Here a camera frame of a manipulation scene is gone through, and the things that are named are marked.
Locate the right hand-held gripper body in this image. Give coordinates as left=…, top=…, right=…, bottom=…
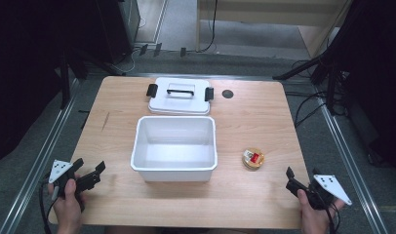
left=285, top=174, right=353, bottom=211

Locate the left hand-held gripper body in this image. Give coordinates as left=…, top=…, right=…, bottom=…
left=48, top=159, right=101, bottom=203

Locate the person's right hand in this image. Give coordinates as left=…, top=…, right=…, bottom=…
left=297, top=189, right=345, bottom=230

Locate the person's left hand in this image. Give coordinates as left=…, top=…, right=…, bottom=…
left=47, top=176, right=87, bottom=230

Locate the round tin with red label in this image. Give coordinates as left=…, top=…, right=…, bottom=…
left=241, top=147, right=266, bottom=171

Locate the white plastic storage box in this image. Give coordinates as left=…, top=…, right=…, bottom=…
left=130, top=115, right=218, bottom=183

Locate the black metal stand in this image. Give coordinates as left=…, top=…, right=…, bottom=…
left=58, top=45, right=90, bottom=110

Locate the black tripod stand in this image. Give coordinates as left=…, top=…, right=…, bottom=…
left=272, top=0, right=363, bottom=115

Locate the black cabinet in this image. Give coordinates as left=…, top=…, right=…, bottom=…
left=88, top=0, right=141, bottom=65

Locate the light wooden furniture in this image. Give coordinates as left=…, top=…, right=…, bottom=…
left=195, top=0, right=354, bottom=59

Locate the metal floor rail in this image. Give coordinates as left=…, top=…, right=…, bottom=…
left=314, top=86, right=389, bottom=234
left=0, top=77, right=81, bottom=234

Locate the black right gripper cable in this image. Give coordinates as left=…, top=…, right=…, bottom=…
left=325, top=200, right=341, bottom=234

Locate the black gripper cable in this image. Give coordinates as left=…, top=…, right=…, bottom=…
left=325, top=200, right=341, bottom=234
left=38, top=179, right=59, bottom=234

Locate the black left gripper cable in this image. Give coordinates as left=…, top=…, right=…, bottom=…
left=38, top=179, right=59, bottom=234

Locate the black floor cable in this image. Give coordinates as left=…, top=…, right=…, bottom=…
left=284, top=58, right=340, bottom=129

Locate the white lid with black handle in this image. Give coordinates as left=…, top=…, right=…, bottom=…
left=145, top=76, right=216, bottom=116

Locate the white floor cable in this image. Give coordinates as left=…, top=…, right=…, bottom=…
left=116, top=16, right=147, bottom=74

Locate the black hanging cable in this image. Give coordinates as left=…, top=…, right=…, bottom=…
left=199, top=0, right=219, bottom=54

